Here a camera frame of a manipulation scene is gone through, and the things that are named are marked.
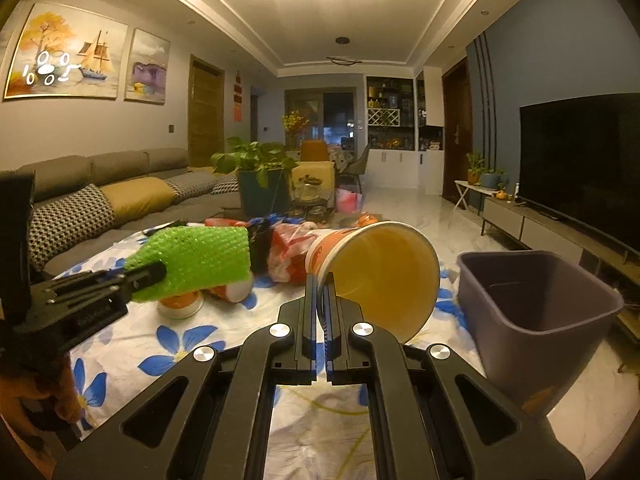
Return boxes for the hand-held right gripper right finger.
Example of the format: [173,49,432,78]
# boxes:
[322,273,586,480]

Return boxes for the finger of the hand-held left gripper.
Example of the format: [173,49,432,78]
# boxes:
[30,262,169,308]

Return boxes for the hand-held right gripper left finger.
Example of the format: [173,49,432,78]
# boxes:
[52,273,326,480]

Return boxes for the large orange paper cup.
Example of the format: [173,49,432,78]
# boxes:
[305,221,441,345]

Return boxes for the red pink plastic bag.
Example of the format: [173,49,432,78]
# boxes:
[267,222,327,283]

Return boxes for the small orange paper cup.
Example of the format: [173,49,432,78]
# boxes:
[206,277,255,305]
[158,290,206,320]

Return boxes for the black plastic bag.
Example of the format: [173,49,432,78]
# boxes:
[247,222,274,274]

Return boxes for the green foam net sleeve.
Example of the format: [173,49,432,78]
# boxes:
[124,225,251,304]

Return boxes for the grey plastic waste bin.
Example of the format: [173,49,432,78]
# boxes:
[456,250,626,418]

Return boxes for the person's left hand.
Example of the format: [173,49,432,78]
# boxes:
[0,355,87,438]

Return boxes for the large houndstooth pillow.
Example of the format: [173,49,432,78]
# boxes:
[27,183,117,271]

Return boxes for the floral tablecloth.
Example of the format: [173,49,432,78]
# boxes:
[50,217,483,480]

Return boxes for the yellow pillow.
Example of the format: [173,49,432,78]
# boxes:
[99,177,177,226]

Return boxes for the dark coffee table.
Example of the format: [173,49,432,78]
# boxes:
[286,204,369,229]

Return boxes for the tea set tray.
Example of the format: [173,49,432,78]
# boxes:
[286,200,337,224]

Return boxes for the grey sofa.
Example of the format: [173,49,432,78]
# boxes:
[0,147,251,281]

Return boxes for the pink gift bag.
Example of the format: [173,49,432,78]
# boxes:
[335,187,364,215]

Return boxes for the glass teapot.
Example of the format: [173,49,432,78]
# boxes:
[292,175,327,207]

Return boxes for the small houndstooth pillow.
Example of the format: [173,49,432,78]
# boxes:
[165,172,227,201]

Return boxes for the potted plant in teal pot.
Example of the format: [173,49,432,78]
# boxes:
[210,136,300,219]

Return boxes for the yellow armchair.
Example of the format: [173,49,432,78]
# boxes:
[290,160,337,197]

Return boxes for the grey dining chair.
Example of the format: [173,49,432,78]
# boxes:
[344,142,372,194]

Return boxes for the dining table with patterned cloth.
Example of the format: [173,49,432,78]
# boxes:
[327,144,357,172]

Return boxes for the orange dining chair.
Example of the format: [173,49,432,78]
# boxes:
[300,140,329,163]

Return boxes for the white display cabinet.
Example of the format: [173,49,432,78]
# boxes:
[363,75,446,194]

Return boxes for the white folding side table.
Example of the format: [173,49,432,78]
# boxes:
[453,179,507,212]

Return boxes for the light brown wooden door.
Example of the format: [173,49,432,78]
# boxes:
[187,55,225,167]

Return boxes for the yellow flower bouquet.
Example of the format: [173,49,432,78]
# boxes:
[281,109,312,149]

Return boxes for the small plant in orange pot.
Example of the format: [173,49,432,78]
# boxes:
[465,152,486,184]

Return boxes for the small plant in grey pot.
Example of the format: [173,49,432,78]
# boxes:
[479,167,507,190]

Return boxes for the glass balcony door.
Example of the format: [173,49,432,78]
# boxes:
[284,87,359,149]

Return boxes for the grey television stand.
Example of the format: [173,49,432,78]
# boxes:
[482,195,640,346]

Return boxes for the dark brown wooden door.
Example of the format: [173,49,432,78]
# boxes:
[442,56,474,209]

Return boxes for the large black television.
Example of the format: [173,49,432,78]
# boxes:
[518,92,640,252]

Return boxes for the purple wall painting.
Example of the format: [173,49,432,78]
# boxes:
[123,28,172,106]

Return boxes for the red wall decorations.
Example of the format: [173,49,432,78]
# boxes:
[233,72,245,124]

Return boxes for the sailboat wall painting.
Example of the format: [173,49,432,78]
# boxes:
[2,2,130,101]

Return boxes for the black vertical wall strips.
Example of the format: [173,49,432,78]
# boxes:
[474,32,499,181]

